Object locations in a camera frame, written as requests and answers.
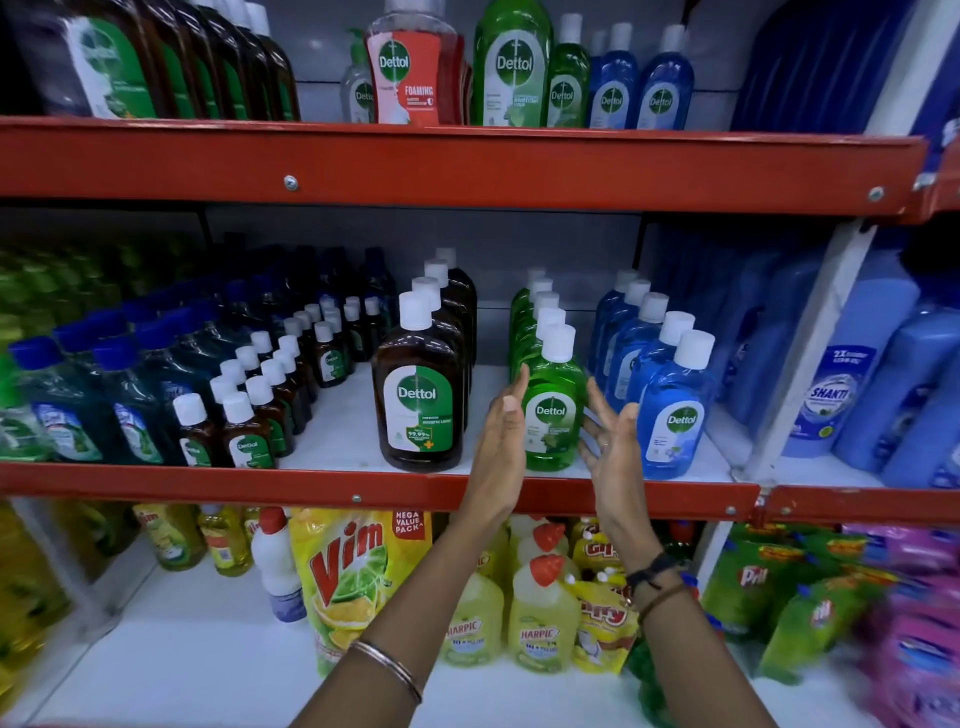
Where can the red metal shelf beam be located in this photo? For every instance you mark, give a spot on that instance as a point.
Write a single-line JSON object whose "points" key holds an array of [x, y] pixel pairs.
{"points": [[337, 487], [465, 165]]}

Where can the person's right forearm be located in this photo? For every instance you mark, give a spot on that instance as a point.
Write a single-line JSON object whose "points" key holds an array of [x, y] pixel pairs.
{"points": [[690, 660]]}

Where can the person's right thumb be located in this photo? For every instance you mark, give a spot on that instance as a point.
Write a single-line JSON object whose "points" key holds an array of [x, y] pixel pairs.
{"points": [[631, 424]]}

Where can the group of yellow liquid bottles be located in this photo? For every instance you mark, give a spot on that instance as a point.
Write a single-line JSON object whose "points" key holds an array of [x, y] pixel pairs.
{"points": [[37, 577]]}

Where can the group of tiny brown bottles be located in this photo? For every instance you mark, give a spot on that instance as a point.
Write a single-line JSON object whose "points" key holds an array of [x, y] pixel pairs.
{"points": [[262, 397]]}

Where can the group of blue-capped teal bottles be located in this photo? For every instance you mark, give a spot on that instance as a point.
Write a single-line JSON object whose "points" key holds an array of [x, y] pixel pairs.
{"points": [[112, 390]]}

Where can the person's left forearm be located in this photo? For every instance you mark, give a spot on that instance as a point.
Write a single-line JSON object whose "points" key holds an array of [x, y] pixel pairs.
{"points": [[409, 622]]}

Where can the clear pump hand wash bottle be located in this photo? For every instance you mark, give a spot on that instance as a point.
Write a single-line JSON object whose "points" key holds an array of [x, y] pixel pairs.
{"points": [[360, 90]]}

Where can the row of large brown bottles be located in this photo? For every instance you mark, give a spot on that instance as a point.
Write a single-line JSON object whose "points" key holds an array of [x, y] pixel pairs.
{"points": [[112, 67]]}

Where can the group of green cleaner bottles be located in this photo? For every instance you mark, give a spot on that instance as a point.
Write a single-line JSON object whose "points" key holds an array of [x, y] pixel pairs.
{"points": [[30, 300]]}

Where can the silver bangle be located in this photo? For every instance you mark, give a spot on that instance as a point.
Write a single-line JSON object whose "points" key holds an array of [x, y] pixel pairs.
{"points": [[390, 666]]}

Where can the pile of green pouches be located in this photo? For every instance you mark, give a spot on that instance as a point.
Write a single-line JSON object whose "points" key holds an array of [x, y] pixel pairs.
{"points": [[795, 592]]}

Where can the red foaming hand wash bottle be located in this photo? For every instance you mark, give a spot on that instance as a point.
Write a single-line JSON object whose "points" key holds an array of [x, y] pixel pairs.
{"points": [[412, 67]]}

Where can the large yellow dishwash pouch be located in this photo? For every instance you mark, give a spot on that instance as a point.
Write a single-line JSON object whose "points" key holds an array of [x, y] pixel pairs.
{"points": [[352, 577]]}

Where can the dark green bottle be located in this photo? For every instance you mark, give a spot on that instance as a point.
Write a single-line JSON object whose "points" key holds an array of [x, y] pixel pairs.
{"points": [[651, 682]]}

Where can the person's left hand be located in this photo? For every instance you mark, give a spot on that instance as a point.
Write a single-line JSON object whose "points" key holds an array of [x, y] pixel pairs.
{"points": [[491, 465]]}

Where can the white shelf upright post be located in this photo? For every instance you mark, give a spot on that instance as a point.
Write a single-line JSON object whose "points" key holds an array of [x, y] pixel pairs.
{"points": [[814, 337]]}

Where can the large green liquid bottle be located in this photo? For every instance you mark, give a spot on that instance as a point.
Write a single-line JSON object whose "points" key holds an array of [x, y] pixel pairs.
{"points": [[512, 67]]}

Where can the blue white-capped liquid bottle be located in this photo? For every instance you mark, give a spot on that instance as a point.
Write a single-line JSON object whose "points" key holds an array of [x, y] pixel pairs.
{"points": [[609, 300], [619, 322], [660, 345], [675, 427], [637, 337]]}

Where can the yellow red-capped cleaner bottle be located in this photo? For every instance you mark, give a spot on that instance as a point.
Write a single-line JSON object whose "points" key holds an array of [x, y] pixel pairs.
{"points": [[536, 536], [544, 622], [474, 622]]}

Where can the person's right hand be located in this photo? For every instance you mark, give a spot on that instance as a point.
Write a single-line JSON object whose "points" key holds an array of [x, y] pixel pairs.
{"points": [[619, 480]]}

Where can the pile of pink pouches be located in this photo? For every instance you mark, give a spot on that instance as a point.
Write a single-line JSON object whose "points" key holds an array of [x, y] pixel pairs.
{"points": [[915, 637]]}

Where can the yellow cleaner refill pouch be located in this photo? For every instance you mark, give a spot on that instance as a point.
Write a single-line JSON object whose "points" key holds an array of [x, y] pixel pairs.
{"points": [[596, 551], [604, 626]]}

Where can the green white-capped liquid bottle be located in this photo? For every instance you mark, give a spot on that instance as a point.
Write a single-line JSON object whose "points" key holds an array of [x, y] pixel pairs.
{"points": [[537, 286], [546, 321], [541, 301], [555, 420], [532, 274]]}

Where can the small blue liquid bottle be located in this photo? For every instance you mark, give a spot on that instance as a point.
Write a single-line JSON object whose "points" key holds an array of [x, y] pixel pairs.
{"points": [[613, 90], [664, 90]]}

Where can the person's left thumb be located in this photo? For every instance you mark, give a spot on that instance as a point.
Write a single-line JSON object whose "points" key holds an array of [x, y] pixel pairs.
{"points": [[506, 424]]}

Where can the group of dark bottles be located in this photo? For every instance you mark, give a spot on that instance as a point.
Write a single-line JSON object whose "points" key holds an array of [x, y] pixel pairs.
{"points": [[330, 274]]}

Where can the medium brown antiseptic bottle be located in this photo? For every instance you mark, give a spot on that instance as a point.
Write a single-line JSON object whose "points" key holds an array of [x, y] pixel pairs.
{"points": [[418, 397], [450, 319], [457, 289], [463, 271]]}

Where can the row of tall blue bottles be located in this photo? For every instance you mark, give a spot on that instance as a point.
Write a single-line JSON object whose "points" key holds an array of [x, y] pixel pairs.
{"points": [[742, 322]]}

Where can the white red-capped cleaner bottle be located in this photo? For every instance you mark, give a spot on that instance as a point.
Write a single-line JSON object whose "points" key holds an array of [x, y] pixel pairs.
{"points": [[277, 570]]}

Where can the yellow dishwash bottle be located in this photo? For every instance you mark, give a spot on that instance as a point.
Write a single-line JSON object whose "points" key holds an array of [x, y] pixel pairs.
{"points": [[223, 544], [171, 536]]}

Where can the small green liquid bottle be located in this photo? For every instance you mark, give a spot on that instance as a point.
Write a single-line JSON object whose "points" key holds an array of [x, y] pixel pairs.
{"points": [[566, 86]]}

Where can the row of dark blue containers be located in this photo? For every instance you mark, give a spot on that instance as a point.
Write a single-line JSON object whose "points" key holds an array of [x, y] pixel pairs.
{"points": [[817, 67]]}

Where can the periwinkle blue detergent bottle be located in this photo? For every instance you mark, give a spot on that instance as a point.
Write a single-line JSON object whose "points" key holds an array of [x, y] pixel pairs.
{"points": [[926, 442], [855, 360], [900, 390]]}

